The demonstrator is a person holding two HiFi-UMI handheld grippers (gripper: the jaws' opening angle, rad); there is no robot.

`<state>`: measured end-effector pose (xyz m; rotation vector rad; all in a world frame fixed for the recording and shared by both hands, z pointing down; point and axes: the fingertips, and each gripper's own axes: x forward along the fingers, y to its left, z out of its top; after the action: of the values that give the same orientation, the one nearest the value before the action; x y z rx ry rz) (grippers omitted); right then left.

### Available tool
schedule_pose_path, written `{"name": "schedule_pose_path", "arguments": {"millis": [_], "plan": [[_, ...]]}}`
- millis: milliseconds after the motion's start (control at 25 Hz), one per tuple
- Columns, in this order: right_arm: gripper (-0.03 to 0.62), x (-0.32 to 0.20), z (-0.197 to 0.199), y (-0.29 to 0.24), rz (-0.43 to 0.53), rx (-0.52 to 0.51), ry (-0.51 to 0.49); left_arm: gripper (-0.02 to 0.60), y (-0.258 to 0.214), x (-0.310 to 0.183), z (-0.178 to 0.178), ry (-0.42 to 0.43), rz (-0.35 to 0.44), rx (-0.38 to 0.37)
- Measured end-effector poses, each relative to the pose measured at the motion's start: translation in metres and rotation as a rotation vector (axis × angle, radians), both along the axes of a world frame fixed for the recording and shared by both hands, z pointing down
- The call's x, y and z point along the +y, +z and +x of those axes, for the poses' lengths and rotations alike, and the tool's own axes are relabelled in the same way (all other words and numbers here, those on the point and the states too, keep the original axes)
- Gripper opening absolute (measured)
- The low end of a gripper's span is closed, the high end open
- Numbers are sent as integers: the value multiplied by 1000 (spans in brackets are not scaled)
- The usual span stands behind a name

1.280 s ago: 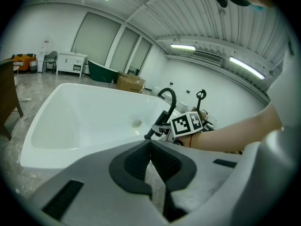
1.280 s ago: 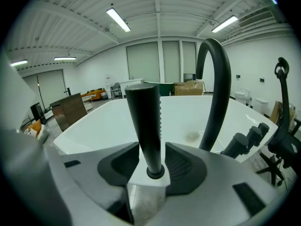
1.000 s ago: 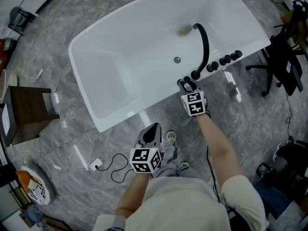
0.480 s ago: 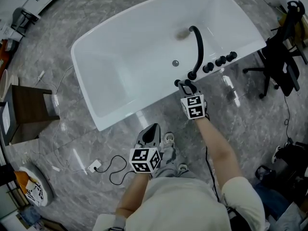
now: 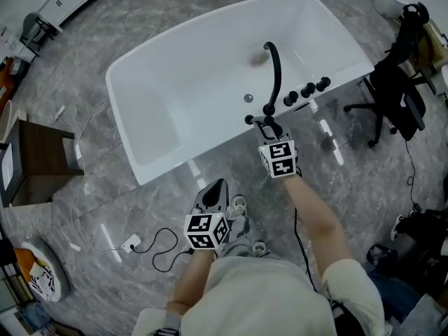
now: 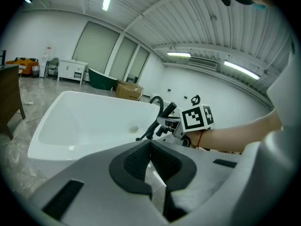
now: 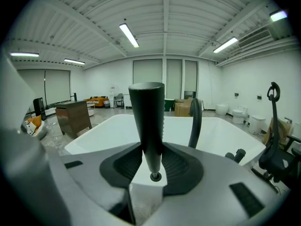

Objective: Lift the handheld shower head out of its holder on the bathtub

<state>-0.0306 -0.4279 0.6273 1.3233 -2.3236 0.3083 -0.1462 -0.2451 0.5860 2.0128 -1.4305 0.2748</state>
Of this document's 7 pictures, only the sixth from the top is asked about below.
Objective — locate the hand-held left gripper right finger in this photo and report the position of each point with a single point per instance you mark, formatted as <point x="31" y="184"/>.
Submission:
<point x="207" y="171"/>

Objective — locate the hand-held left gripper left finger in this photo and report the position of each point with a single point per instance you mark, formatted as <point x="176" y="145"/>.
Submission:
<point x="94" y="187"/>

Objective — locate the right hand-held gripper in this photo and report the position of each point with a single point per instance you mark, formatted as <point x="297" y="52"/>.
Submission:
<point x="195" y="118"/>

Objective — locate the black handheld shower wand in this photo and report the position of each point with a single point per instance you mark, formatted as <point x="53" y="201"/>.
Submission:
<point x="169" y="109"/>

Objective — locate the person's right forearm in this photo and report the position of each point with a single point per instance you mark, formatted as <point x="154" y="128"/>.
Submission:
<point x="235" y="135"/>

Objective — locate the white bathtub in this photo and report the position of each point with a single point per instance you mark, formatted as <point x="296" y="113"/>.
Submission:
<point x="94" y="116"/>

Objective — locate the dark freestanding bathtub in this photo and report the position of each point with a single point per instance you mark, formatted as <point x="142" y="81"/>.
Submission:
<point x="102" y="79"/>

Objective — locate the black curved faucet spout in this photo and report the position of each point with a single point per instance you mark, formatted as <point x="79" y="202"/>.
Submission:
<point x="161" y="105"/>

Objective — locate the black office chair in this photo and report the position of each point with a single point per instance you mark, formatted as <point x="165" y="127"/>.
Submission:
<point x="195" y="100"/>

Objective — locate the brown cardboard box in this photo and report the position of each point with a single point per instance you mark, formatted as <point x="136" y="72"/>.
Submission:
<point x="129" y="91"/>

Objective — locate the window with grey blind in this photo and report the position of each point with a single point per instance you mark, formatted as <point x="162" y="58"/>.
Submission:
<point x="138" y="65"/>
<point x="123" y="58"/>
<point x="96" y="48"/>

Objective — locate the white air vent unit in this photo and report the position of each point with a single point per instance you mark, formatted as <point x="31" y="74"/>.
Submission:
<point x="202" y="63"/>

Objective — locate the person's white shirt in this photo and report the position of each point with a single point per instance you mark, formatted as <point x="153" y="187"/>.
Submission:
<point x="284" y="98"/>

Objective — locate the small white power strip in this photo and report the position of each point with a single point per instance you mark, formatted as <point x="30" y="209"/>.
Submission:
<point x="29" y="102"/>

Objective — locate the white vanity cabinet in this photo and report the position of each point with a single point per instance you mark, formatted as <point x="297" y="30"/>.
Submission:
<point x="70" y="70"/>

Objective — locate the dark wooden vanity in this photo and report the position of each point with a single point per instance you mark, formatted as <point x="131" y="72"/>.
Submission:
<point x="9" y="93"/>

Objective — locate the grey chair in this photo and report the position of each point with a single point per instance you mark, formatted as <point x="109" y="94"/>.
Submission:
<point x="54" y="63"/>

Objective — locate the small grey bin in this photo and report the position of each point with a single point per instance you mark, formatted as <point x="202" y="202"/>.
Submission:
<point x="35" y="71"/>

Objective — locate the white water dispenser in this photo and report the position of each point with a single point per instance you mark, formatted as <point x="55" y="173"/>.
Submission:
<point x="44" y="60"/>

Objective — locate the orange sofa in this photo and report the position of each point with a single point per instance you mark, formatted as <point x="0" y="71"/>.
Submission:
<point x="26" y="66"/>

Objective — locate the teal face mask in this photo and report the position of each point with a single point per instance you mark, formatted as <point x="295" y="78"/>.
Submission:
<point x="259" y="6"/>

